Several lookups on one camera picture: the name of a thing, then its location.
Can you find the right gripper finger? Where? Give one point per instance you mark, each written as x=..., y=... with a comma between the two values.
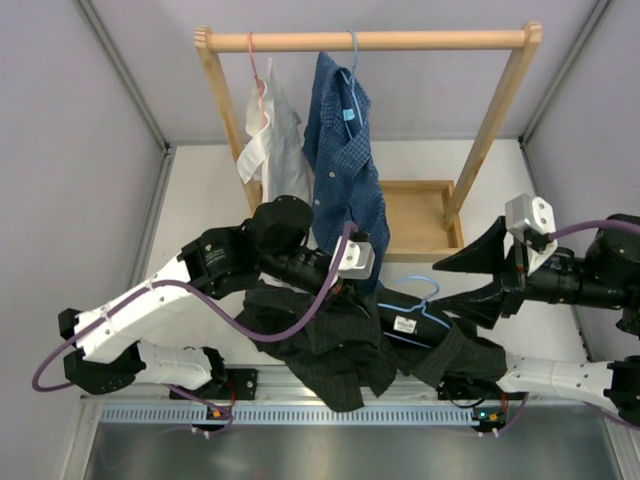
x=485, y=255
x=482, y=306

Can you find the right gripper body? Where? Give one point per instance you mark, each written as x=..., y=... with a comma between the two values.
x=519, y=284

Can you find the light blue wire hanger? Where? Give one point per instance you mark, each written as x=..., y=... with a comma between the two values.
x=420, y=300

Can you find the black pinstripe shirt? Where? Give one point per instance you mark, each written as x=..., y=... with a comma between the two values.
x=364, y=340

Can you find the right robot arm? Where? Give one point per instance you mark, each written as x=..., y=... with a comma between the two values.
x=592, y=265

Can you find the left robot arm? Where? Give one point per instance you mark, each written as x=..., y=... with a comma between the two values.
x=106, y=348

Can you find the blue checked shirt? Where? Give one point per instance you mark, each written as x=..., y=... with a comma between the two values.
x=338, y=149

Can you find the white shirt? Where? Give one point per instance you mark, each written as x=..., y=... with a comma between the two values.
x=273, y=154

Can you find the wooden clothes rack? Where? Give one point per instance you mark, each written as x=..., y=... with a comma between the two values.
x=424, y=215

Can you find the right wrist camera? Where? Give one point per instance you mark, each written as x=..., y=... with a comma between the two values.
x=530, y=220

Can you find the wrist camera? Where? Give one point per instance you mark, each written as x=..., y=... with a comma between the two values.
x=358, y=261
x=530, y=220

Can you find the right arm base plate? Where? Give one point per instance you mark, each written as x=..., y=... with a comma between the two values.
x=464, y=389

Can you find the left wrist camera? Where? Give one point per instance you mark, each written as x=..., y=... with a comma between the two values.
x=358, y=261

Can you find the aluminium mounting rail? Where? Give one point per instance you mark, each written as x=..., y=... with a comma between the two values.
x=280, y=382

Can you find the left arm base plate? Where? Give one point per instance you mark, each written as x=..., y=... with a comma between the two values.
x=225, y=384

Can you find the blue wire hanger middle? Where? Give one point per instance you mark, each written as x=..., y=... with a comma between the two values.
x=354, y=55

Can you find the pink wire hanger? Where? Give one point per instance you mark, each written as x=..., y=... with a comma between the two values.
x=255, y=65

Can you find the slotted cable duct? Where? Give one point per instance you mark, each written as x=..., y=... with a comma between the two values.
x=197, y=414

